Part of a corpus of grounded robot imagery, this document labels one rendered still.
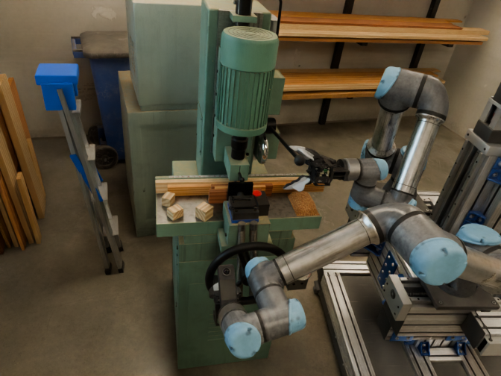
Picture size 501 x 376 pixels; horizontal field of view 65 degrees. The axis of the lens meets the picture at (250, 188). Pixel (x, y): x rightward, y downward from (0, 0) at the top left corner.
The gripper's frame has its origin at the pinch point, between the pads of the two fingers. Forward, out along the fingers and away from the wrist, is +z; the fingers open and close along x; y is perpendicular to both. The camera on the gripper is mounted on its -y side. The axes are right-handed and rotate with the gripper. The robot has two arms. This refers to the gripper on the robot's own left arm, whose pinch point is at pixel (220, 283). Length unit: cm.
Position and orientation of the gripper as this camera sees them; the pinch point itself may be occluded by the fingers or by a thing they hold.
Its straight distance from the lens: 123.5
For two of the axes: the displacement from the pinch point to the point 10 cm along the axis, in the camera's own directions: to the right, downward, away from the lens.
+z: -2.3, -0.9, 9.7
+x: 9.7, -0.3, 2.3
